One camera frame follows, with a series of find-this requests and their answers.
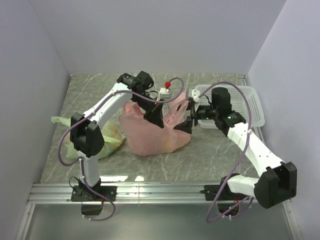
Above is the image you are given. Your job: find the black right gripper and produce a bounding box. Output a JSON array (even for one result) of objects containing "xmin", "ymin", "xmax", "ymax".
[{"xmin": 173, "ymin": 99, "xmax": 219, "ymax": 134}]

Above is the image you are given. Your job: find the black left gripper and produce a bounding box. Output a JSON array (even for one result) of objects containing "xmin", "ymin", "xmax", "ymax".
[{"xmin": 131, "ymin": 93, "xmax": 166, "ymax": 129}]

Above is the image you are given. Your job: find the pink plastic bag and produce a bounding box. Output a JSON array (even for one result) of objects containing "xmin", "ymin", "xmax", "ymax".
[{"xmin": 118, "ymin": 92, "xmax": 191, "ymax": 156}]

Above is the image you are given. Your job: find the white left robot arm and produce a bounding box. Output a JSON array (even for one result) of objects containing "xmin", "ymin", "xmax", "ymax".
[{"xmin": 70, "ymin": 71, "xmax": 164, "ymax": 201}]

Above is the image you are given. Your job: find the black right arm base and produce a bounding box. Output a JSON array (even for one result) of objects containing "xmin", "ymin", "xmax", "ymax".
[{"xmin": 203, "ymin": 183, "xmax": 250, "ymax": 202}]

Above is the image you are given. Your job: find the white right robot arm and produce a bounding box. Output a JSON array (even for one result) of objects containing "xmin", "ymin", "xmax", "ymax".
[{"xmin": 186, "ymin": 87, "xmax": 298, "ymax": 209}]

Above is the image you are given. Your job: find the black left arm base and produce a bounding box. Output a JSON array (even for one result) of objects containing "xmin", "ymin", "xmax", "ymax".
[{"xmin": 70, "ymin": 185, "xmax": 117, "ymax": 202}]

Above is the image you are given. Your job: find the tied green plastic bag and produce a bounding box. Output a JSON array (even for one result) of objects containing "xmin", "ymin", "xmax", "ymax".
[{"xmin": 63, "ymin": 120, "xmax": 125, "ymax": 160}]

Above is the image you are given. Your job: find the white perforated plastic basket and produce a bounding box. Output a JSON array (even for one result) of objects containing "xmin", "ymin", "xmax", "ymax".
[{"xmin": 194, "ymin": 84, "xmax": 265, "ymax": 128}]

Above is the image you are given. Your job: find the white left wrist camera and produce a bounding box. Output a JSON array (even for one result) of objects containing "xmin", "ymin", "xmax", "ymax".
[{"xmin": 157, "ymin": 81, "xmax": 172, "ymax": 101}]

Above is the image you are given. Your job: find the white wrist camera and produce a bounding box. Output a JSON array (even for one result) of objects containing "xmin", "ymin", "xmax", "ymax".
[
  {"xmin": 157, "ymin": 81, "xmax": 172, "ymax": 101},
  {"xmin": 186, "ymin": 88, "xmax": 201, "ymax": 103}
]

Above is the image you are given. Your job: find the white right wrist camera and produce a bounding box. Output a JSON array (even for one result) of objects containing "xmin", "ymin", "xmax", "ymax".
[{"xmin": 186, "ymin": 88, "xmax": 201, "ymax": 103}]

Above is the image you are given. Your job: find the aluminium front rail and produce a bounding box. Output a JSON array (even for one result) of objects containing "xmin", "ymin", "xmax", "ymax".
[{"xmin": 27, "ymin": 181, "xmax": 209, "ymax": 204}]

